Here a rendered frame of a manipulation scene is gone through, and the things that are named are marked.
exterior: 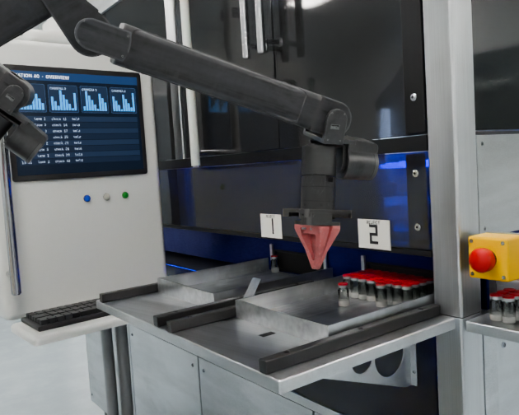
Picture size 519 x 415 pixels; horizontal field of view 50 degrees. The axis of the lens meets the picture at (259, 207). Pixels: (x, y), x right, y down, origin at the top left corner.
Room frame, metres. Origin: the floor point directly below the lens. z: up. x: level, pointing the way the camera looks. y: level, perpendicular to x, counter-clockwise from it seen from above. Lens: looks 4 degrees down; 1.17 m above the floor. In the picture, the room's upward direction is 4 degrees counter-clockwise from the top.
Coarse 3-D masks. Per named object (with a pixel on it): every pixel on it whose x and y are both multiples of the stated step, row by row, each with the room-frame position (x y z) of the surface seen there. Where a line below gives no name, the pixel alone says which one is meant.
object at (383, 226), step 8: (360, 224) 1.14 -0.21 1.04; (368, 224) 1.12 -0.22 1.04; (376, 224) 1.10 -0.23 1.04; (384, 224) 1.09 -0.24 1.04; (360, 232) 1.14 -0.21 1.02; (368, 232) 1.12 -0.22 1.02; (384, 232) 1.09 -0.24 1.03; (360, 240) 1.14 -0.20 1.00; (368, 240) 1.12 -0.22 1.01; (376, 240) 1.10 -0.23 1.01; (384, 240) 1.09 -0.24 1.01; (368, 248) 1.12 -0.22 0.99; (376, 248) 1.10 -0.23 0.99; (384, 248) 1.09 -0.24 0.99
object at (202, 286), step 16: (192, 272) 1.39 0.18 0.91; (208, 272) 1.42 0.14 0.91; (224, 272) 1.44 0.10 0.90; (240, 272) 1.47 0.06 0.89; (256, 272) 1.50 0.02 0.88; (320, 272) 1.30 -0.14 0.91; (160, 288) 1.32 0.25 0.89; (176, 288) 1.25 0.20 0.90; (192, 288) 1.20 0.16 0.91; (208, 288) 1.33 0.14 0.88; (224, 288) 1.32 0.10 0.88; (240, 288) 1.16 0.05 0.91
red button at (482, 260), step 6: (474, 252) 0.89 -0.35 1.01; (480, 252) 0.88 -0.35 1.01; (486, 252) 0.88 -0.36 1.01; (474, 258) 0.89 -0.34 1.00; (480, 258) 0.88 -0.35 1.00; (486, 258) 0.88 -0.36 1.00; (492, 258) 0.88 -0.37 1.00; (474, 264) 0.89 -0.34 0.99; (480, 264) 0.88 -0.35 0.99; (486, 264) 0.88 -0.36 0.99; (492, 264) 0.88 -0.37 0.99; (480, 270) 0.88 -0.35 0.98; (486, 270) 0.88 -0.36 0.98
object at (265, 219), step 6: (264, 216) 1.40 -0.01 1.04; (270, 216) 1.38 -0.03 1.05; (276, 216) 1.36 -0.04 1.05; (264, 222) 1.40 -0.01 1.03; (270, 222) 1.38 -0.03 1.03; (276, 222) 1.36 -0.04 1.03; (264, 228) 1.40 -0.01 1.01; (270, 228) 1.38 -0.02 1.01; (276, 228) 1.36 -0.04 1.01; (264, 234) 1.40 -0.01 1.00; (270, 234) 1.38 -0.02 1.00; (276, 234) 1.37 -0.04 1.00; (282, 234) 1.35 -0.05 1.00
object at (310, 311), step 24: (288, 288) 1.14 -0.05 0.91; (312, 288) 1.17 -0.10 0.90; (336, 288) 1.22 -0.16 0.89; (240, 312) 1.05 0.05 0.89; (264, 312) 0.98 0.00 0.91; (288, 312) 1.07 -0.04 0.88; (312, 312) 1.05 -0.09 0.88; (336, 312) 1.04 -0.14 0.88; (360, 312) 1.03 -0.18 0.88; (384, 312) 0.93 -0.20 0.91; (312, 336) 0.88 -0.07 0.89
